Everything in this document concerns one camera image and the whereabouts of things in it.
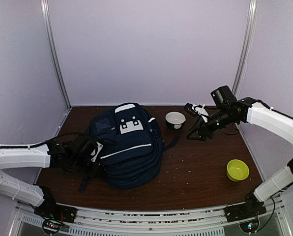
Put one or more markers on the right aluminium corner post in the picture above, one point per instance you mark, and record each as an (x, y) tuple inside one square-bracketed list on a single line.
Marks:
[(248, 35)]

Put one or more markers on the navy blue student backpack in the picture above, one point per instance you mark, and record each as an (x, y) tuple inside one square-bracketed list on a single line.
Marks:
[(130, 147)]

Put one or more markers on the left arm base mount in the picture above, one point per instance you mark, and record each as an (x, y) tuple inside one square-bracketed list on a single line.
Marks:
[(55, 215)]

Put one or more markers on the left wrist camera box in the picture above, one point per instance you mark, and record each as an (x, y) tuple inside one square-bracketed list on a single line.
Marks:
[(85, 149)]

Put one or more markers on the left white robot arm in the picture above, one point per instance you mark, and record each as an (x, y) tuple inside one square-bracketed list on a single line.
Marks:
[(50, 154)]

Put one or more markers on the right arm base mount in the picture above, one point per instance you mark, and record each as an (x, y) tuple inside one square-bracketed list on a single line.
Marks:
[(251, 208)]

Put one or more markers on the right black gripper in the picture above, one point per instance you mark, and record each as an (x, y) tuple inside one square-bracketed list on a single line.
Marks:
[(200, 128)]

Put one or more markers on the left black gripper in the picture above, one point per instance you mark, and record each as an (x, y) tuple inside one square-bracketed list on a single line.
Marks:
[(93, 171)]

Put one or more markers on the left aluminium corner post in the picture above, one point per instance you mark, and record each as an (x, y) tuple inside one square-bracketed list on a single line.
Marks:
[(54, 55)]

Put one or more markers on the aluminium front rail frame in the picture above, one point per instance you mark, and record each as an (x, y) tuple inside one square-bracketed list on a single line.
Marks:
[(208, 221)]

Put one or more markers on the lime green bowl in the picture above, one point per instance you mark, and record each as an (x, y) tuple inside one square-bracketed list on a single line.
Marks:
[(237, 170)]

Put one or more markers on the aluminium corner post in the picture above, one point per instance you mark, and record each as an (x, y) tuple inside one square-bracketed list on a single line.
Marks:
[(54, 55), (248, 35)]

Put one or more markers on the white and navy bowl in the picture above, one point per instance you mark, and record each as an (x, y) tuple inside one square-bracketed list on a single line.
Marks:
[(175, 120)]

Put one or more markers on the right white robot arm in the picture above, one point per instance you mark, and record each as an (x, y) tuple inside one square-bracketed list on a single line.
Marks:
[(254, 112)]

